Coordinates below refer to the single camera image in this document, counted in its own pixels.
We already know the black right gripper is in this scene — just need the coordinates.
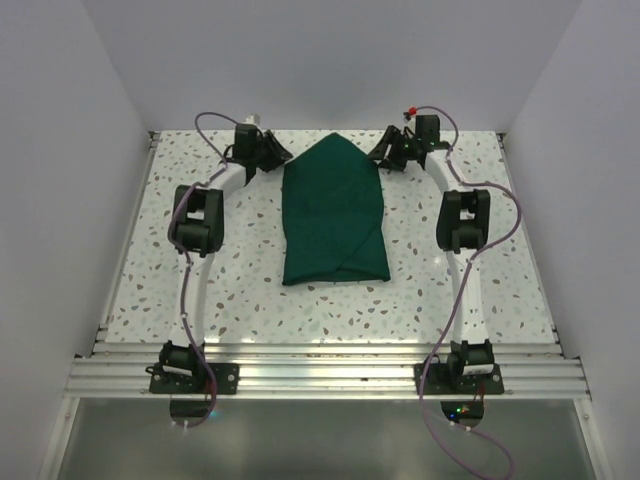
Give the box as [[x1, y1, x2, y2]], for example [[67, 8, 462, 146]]
[[365, 127, 418, 174]]

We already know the green surgical cloth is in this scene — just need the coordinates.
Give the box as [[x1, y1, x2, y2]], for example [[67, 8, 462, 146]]
[[281, 133, 391, 286]]

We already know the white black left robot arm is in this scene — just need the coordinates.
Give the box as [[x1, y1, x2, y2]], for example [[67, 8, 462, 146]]
[[154, 123, 293, 393]]

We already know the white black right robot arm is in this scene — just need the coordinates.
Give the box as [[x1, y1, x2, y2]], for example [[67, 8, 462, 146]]
[[368, 107, 495, 395]]

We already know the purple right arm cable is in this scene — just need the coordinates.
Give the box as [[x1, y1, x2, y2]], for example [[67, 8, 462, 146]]
[[417, 103, 525, 480]]

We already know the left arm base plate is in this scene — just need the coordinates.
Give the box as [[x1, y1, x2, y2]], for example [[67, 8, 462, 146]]
[[145, 363, 240, 395]]

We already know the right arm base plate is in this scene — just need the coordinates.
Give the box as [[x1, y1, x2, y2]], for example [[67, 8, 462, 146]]
[[413, 363, 505, 396]]

